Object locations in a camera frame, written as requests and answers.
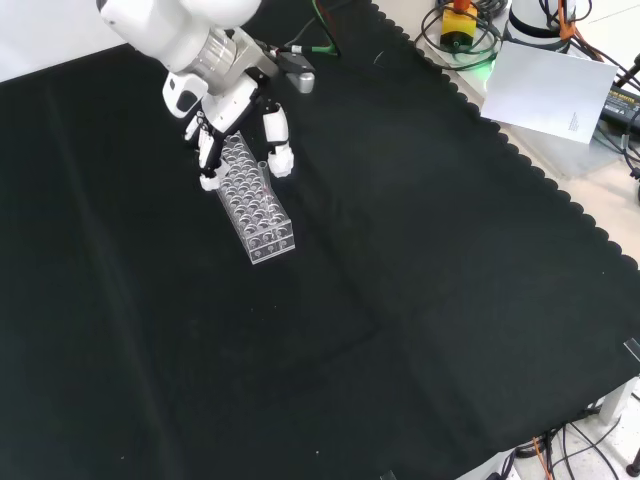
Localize clear acrylic test tube rack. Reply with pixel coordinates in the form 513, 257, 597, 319
212, 132, 297, 265

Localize clear glass test tube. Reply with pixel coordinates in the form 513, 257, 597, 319
256, 160, 281, 227

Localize pale board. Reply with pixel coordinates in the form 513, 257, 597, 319
479, 39, 620, 147

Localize orange cable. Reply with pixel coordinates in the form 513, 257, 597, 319
554, 0, 581, 45

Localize green cable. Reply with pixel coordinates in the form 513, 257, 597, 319
285, 0, 344, 59

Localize white table leg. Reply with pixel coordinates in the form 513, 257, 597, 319
596, 375, 640, 427

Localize yellow stop button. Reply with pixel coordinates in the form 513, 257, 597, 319
440, 0, 481, 51

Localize grey metal base plate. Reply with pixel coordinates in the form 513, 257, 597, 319
415, 29, 636, 181

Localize black power adapter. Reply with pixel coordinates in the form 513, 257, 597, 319
598, 82, 640, 137

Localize black bench cloth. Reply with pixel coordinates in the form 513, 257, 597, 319
0, 0, 640, 480

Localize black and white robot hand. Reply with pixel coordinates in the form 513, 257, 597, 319
162, 72, 296, 194

